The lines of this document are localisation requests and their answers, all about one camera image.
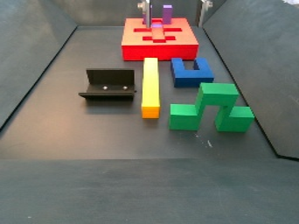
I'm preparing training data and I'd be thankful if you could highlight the green stepped arch block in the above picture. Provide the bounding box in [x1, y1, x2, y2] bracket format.
[169, 82, 257, 133]

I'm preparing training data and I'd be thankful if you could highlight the red slotted base block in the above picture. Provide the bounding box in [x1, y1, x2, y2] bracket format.
[122, 17, 199, 60]

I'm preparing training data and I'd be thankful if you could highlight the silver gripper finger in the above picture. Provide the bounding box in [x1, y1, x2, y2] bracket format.
[138, 0, 153, 28]
[199, 0, 213, 26]

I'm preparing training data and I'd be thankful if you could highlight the yellow long bar block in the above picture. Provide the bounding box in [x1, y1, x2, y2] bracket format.
[142, 58, 161, 119]

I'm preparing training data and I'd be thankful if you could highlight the blue U-shaped block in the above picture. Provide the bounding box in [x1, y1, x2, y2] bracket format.
[171, 58, 215, 88]

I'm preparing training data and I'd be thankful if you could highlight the black angle fixture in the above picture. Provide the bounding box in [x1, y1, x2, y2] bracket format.
[79, 68, 137, 100]

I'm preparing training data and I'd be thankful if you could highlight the purple U-shaped block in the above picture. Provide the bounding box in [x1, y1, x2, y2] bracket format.
[143, 4, 174, 29]

